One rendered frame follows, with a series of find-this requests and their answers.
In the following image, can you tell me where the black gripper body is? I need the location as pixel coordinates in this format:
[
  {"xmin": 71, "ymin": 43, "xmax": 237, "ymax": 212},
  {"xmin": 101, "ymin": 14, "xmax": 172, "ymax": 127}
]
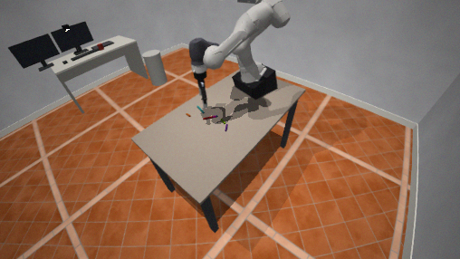
[{"xmin": 194, "ymin": 72, "xmax": 206, "ymax": 83}]

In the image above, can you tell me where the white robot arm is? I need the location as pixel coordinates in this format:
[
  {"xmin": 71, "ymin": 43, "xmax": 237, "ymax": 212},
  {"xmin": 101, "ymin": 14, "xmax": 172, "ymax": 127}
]
[{"xmin": 189, "ymin": 0, "xmax": 291, "ymax": 83}]

